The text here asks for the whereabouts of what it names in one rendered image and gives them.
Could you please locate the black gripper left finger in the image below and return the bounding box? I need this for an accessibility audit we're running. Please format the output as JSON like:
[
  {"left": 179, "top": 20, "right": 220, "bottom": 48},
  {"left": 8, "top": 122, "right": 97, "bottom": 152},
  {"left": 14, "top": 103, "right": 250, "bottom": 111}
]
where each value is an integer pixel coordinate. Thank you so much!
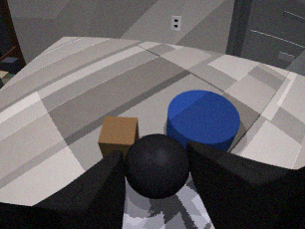
[{"left": 0, "top": 150, "right": 126, "bottom": 229}]

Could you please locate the glass french press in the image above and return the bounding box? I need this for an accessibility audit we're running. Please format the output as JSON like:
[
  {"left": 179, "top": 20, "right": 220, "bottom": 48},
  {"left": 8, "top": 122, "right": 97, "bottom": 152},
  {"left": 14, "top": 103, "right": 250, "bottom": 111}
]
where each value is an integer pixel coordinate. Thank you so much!
[{"left": 122, "top": 133, "right": 212, "bottom": 229}]

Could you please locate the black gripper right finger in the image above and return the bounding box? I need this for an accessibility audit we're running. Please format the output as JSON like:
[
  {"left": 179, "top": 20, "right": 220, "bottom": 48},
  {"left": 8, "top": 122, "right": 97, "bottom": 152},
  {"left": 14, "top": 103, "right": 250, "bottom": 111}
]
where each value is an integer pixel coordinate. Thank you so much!
[{"left": 187, "top": 141, "right": 305, "bottom": 229}]

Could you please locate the blue cylinder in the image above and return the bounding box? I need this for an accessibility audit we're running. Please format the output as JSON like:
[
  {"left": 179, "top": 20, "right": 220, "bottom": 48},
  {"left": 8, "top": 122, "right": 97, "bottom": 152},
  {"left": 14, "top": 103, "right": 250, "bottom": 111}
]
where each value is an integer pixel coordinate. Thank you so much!
[{"left": 165, "top": 90, "right": 240, "bottom": 151}]

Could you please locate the brown cube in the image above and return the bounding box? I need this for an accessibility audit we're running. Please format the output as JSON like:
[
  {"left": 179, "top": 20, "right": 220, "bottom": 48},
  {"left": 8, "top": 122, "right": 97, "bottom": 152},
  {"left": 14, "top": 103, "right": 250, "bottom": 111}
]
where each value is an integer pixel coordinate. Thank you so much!
[{"left": 97, "top": 117, "right": 140, "bottom": 161}]

